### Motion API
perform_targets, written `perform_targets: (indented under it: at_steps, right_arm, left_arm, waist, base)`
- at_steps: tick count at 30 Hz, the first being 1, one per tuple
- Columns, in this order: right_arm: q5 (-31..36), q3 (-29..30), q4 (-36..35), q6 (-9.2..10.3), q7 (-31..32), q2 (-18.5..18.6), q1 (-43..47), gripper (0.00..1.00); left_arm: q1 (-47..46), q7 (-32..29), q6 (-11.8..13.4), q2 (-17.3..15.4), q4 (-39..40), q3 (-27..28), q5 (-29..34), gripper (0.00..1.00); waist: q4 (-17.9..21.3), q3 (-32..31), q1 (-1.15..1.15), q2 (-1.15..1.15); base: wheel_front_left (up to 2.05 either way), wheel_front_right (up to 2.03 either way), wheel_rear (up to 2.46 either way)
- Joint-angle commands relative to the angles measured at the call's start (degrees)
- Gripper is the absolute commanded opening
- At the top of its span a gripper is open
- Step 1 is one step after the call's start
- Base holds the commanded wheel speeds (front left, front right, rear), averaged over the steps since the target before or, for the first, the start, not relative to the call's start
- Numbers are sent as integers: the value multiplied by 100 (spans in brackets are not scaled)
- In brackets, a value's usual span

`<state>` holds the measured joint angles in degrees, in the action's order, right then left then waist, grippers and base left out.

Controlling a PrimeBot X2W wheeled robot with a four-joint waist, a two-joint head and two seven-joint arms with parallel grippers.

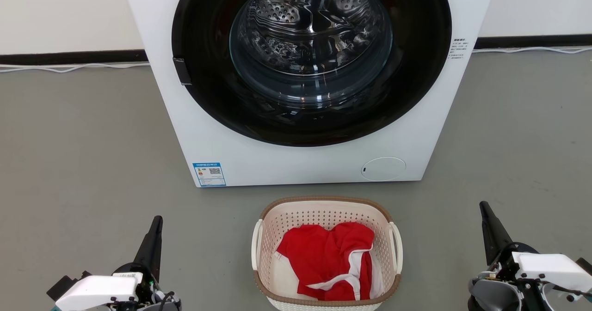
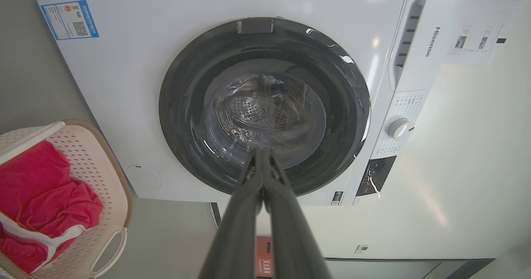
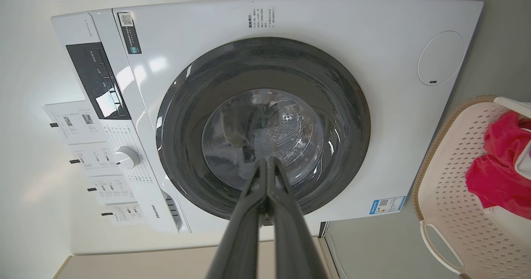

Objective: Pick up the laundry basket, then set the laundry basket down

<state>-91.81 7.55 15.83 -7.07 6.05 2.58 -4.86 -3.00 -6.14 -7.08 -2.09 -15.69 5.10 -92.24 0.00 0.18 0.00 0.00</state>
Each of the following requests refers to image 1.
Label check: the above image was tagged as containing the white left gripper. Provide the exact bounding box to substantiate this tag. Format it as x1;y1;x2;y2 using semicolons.
55;216;164;311

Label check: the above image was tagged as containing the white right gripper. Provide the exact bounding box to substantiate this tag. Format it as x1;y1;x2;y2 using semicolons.
479;201;592;294

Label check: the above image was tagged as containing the cream perforated laundry basket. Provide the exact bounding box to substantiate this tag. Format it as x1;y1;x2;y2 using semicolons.
251;196;403;311

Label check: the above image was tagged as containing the blue energy label sticker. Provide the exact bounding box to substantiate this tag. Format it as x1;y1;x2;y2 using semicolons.
192;162;227;187

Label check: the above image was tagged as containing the white front-load washing machine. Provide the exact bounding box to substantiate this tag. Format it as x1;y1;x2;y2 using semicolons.
121;0;499;188

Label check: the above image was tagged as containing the round white filter cover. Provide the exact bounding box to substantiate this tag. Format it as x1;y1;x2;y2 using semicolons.
361;157;407;182

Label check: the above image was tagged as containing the black round glass door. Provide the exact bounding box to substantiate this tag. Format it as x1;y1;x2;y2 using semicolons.
172;0;452;147

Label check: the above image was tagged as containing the red garment with white stripe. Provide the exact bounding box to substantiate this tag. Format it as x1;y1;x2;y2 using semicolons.
276;222;375;301

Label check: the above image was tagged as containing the small printed text label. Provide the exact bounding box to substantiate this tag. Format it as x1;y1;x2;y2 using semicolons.
448;37;470;60

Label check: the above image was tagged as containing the steel washing drum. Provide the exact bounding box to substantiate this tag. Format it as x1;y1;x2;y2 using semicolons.
250;0;381;76

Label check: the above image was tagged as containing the black door latch handle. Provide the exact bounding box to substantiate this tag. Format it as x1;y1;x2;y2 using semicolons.
173;57;192;86

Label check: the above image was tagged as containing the white floor cable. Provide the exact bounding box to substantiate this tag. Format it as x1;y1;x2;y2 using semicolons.
0;62;151;73
472;46;592;55

